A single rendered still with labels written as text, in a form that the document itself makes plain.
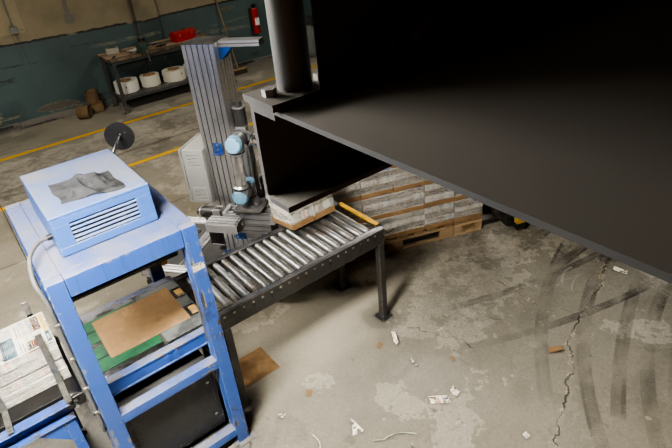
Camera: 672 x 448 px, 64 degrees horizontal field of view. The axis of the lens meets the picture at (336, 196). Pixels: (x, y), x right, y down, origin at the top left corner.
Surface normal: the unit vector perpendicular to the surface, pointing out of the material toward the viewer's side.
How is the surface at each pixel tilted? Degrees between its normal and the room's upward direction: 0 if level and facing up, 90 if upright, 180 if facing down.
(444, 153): 0
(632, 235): 0
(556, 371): 0
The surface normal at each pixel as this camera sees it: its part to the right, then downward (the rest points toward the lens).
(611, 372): -0.09, -0.87
